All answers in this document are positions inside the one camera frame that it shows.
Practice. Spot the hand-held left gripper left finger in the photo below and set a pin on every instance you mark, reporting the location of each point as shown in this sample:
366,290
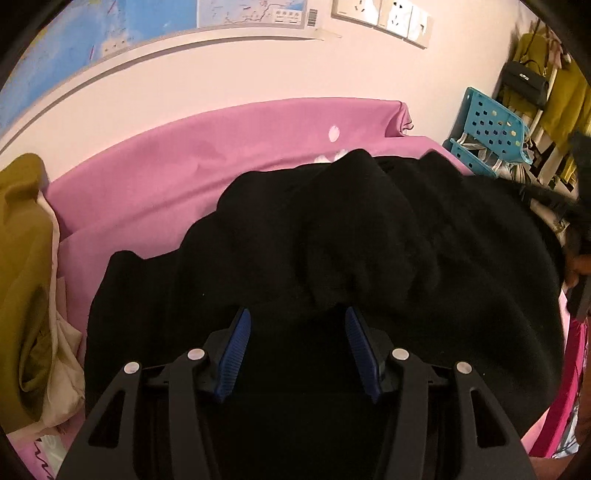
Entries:
233,355

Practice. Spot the black garment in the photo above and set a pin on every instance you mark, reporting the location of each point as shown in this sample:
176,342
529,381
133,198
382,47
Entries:
369,240

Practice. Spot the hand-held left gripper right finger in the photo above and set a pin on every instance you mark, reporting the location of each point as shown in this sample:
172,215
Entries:
362,355

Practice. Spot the olive green garment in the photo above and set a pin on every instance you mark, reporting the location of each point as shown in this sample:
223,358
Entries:
23,254

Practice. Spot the blue perforated plastic basket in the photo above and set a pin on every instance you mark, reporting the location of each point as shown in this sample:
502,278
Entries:
466,154
496,120

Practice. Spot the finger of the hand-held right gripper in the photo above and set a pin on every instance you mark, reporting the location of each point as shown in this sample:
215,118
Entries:
549,201

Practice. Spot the clear tape strip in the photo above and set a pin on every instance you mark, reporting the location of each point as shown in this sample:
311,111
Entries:
328,32

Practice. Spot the cream cloth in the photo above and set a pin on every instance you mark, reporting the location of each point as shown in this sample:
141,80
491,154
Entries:
64,369

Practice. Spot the pink daisy print blanket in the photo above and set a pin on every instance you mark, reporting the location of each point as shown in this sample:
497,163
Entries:
184,152

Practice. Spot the white wall socket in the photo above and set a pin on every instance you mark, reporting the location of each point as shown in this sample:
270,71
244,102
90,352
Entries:
358,10
397,18

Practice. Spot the black handbag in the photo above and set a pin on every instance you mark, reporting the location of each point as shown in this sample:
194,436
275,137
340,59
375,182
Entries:
524,83

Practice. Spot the colourful wall map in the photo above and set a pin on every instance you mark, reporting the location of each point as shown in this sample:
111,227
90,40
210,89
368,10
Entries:
115,27

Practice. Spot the pink white patterned cloth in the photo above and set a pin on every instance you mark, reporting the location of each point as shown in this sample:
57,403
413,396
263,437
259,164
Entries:
51,454

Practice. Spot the person's right hand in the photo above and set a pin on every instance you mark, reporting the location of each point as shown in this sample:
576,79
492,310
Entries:
579,270

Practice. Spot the yellow green hanging clothes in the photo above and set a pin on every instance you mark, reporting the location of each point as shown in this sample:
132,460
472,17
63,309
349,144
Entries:
565,101

